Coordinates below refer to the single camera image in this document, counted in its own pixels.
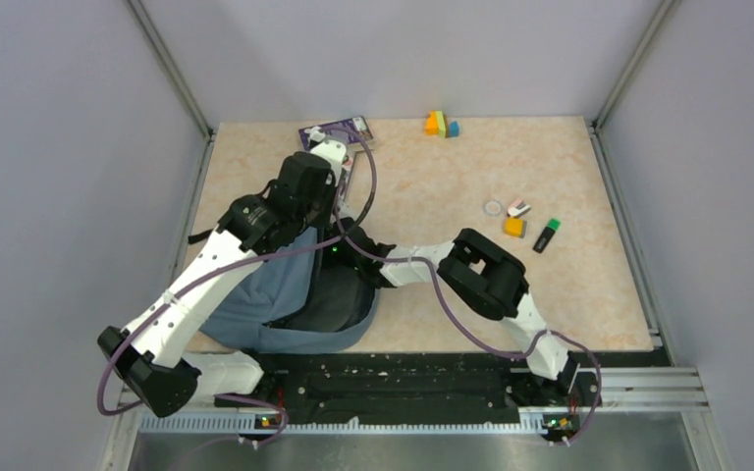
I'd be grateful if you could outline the purple paperback book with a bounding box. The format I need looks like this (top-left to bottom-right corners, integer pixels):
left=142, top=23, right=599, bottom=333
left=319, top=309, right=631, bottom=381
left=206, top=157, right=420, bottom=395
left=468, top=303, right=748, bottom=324
left=297, top=116, right=375, bottom=152

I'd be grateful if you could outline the colourful sticky note stack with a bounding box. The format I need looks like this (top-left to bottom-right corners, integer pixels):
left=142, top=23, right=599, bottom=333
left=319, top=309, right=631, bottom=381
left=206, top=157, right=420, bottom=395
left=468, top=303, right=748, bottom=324
left=424, top=110, right=460, bottom=138

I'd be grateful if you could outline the green and black highlighter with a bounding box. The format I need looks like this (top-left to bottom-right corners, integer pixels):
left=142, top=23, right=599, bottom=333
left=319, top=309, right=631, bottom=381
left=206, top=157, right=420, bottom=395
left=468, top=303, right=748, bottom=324
left=532, top=218, right=561, bottom=253

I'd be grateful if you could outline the blue-grey student backpack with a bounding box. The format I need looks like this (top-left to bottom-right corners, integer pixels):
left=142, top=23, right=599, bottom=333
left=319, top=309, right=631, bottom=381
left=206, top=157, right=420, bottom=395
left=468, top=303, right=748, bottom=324
left=186, top=247, right=378, bottom=354

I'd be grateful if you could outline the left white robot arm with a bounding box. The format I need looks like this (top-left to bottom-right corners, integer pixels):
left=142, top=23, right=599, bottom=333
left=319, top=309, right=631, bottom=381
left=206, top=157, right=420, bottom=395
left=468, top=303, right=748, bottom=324
left=96, top=141, right=347, bottom=417

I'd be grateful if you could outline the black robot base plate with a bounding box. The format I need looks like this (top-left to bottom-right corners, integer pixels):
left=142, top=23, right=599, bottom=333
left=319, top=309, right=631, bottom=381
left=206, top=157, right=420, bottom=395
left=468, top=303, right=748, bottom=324
left=248, top=353, right=602, bottom=426

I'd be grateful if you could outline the orange pencil sharpener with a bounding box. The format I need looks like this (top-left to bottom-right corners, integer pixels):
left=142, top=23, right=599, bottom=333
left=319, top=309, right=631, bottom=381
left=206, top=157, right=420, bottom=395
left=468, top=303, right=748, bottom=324
left=503, top=217, right=527, bottom=238

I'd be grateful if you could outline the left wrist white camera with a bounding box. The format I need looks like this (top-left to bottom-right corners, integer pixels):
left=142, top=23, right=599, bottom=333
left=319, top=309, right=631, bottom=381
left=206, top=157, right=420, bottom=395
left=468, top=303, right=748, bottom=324
left=301, top=126, right=349, bottom=183

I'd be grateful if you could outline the floral Little Women book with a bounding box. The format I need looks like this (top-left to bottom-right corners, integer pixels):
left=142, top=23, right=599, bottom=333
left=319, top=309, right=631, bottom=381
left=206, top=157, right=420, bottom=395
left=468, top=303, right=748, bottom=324
left=338, top=152, right=356, bottom=201

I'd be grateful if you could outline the aluminium frame rail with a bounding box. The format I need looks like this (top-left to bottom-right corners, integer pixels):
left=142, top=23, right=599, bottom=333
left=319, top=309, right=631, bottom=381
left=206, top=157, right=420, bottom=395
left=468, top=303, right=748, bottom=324
left=103, top=356, right=731, bottom=470

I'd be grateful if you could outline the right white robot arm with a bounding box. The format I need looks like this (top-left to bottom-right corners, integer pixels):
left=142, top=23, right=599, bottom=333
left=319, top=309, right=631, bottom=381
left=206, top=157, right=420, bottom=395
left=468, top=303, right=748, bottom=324
left=333, top=217, right=582, bottom=404

